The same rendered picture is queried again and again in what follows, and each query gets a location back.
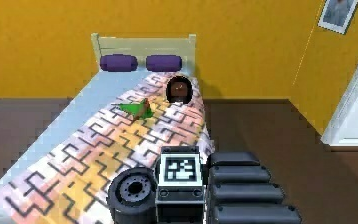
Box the framed picture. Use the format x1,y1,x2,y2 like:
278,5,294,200
317,0,358,35

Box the purple pillow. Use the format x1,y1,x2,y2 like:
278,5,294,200
145,54,183,73
99,54,139,73

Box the white room door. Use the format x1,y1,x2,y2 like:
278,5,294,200
320,43,358,147

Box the brown ball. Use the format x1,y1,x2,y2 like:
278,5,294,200
166,76,193,105

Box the bed with patterned blanket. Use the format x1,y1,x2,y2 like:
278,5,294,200
0,32,216,224

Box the green and brown toy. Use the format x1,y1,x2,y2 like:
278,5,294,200
112,98,155,120

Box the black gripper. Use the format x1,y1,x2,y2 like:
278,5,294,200
107,166,159,224

